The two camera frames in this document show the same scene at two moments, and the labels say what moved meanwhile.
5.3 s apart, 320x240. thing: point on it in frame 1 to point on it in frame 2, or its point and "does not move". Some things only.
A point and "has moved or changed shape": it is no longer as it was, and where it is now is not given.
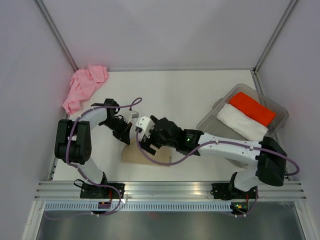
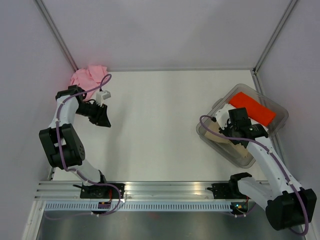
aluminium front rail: (171, 191) does not move
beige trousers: (131, 153) has moved or changed shape
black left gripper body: (119, 128) to (95, 112)
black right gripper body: (156, 140) to (229, 130)
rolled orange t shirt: (253, 108) does not move
